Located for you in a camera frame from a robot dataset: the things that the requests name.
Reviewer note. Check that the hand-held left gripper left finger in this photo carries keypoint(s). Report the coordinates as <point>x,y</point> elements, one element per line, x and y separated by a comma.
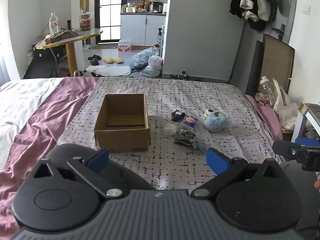
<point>98,160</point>

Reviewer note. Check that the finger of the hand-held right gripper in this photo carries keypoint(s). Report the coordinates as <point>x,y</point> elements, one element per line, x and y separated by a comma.
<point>285,148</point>
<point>308,141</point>

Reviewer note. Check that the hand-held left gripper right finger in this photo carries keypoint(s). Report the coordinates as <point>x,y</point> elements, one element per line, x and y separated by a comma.
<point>217,162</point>

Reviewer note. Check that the brown cardboard box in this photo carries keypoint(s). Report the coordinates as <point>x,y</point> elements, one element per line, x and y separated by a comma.
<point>120,138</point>

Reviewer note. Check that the light blue plush toy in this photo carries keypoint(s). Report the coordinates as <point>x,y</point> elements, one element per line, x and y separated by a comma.
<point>217,122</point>

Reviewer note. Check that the dark wrapper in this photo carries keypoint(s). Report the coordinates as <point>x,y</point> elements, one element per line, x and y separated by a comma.
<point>183,137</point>

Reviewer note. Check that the blue snack packet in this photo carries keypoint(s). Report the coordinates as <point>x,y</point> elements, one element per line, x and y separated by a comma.
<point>189,122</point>

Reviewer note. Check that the white green eye plush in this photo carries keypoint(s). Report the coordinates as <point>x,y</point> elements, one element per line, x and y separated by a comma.
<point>208,112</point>

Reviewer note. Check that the black fabric pouch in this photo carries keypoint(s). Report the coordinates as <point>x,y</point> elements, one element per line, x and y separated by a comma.
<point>178,115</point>

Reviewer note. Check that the person's right hand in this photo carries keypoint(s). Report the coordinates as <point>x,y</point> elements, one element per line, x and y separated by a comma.
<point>317,184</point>

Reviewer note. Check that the metal step stool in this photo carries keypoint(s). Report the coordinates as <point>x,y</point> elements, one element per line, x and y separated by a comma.
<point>306,118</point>

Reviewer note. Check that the crumpled clear plastic bag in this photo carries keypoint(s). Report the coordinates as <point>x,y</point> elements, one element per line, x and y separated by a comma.
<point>285,107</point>

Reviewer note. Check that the small paper cup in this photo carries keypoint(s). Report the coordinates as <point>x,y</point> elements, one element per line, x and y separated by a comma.
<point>260,97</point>

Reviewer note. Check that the clear plastic bottle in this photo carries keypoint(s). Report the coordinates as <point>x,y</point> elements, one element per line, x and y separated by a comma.
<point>267,88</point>

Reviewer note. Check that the pink bed sheet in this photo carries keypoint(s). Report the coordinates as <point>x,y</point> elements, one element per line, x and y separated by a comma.
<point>50,110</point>

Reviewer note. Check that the white black patterned blanket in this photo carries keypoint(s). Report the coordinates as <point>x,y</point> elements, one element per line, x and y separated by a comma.
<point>175,92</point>

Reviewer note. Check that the black flat panel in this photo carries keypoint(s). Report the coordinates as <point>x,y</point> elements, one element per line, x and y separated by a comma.
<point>254,67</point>

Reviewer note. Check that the brown flat panel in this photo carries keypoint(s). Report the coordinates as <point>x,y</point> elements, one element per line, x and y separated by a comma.
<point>277,60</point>

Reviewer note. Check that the white floor mat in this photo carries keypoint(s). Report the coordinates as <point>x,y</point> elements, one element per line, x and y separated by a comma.
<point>110,70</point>

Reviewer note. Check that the black slippers pair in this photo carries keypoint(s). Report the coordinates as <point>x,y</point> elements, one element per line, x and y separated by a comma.
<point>94,59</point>

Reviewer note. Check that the yellow slippers pair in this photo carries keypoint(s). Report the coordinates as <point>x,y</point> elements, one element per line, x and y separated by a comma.
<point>113,60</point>

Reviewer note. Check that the white bed sheet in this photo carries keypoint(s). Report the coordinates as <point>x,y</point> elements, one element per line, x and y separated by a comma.
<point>15,100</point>

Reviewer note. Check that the white plastic bags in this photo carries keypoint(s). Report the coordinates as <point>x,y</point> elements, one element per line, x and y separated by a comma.
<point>141,58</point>

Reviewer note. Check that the round table with yellow leg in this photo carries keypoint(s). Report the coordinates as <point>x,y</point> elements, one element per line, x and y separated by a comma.
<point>71,52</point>

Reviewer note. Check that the black low cabinet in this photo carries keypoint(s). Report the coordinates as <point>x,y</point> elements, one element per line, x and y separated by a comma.
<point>37,66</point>

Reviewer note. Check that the white plastic bag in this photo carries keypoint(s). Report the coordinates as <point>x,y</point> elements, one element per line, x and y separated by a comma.
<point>155,62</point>

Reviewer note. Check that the pack of water bottles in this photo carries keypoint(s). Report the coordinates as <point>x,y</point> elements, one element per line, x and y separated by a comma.
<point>124,46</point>

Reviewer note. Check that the dark flat board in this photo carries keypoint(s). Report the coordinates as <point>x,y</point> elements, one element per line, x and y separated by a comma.
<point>70,33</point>

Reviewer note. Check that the small black bottle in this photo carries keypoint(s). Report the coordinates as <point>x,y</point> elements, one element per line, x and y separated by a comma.
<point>69,25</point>

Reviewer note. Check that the white kitchen cabinet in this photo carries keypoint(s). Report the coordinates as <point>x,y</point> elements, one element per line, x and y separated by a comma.
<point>142,28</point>

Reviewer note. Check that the black spray bottle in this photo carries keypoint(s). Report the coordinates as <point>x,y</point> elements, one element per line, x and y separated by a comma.
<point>159,35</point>

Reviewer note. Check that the red snack package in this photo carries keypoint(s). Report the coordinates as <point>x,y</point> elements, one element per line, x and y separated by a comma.
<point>85,21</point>

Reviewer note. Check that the clear water bottle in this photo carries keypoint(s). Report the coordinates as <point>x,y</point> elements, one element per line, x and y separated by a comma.
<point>53,23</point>

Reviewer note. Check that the hanging black white clothes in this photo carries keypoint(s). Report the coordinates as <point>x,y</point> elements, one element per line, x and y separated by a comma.
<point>252,2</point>

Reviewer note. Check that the dark framed glass door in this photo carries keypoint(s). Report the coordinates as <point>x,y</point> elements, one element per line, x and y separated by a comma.
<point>110,10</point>

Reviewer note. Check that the kitchen shelf with supplies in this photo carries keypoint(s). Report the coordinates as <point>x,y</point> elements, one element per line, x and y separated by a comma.
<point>143,2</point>

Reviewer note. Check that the white wall switch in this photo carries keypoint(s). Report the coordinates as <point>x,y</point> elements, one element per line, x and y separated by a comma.
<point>306,9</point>

